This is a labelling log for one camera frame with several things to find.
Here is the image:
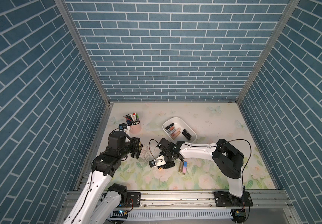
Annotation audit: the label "pink nude lipstick tube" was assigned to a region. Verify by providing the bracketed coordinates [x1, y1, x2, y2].
[171, 128, 180, 137]

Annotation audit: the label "brown beige lipstick tube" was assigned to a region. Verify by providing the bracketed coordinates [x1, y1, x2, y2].
[172, 131, 180, 139]

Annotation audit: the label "silver lipstick tube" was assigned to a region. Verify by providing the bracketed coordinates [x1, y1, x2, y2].
[168, 127, 176, 135]

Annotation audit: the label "blue pink lipstick tube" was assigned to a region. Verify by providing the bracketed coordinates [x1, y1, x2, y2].
[182, 161, 188, 175]

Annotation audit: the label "white plastic storage box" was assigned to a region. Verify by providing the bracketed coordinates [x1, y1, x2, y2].
[162, 117, 197, 143]

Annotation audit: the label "black gold lipstick tube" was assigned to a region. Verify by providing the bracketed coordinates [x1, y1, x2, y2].
[182, 132, 190, 141]

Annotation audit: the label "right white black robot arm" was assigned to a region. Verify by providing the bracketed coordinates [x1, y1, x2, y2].
[149, 138, 253, 208]

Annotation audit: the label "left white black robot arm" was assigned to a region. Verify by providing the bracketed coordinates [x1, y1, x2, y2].
[64, 131, 143, 224]

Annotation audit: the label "pink pen holder bucket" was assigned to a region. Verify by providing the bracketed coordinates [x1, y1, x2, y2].
[129, 121, 142, 134]

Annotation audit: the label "pens in bucket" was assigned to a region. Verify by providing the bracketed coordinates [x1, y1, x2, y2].
[124, 113, 139, 126]

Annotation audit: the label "right green circuit board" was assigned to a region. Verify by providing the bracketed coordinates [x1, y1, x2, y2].
[232, 210, 247, 224]

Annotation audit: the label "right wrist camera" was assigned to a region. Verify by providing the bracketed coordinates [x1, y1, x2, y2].
[149, 159, 166, 168]

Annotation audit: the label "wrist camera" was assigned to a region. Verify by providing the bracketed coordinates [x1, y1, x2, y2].
[149, 159, 166, 168]
[119, 123, 130, 135]

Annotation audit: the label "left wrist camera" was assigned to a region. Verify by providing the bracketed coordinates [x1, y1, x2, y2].
[119, 123, 130, 135]

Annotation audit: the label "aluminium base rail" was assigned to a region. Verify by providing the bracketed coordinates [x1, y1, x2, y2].
[60, 189, 293, 211]

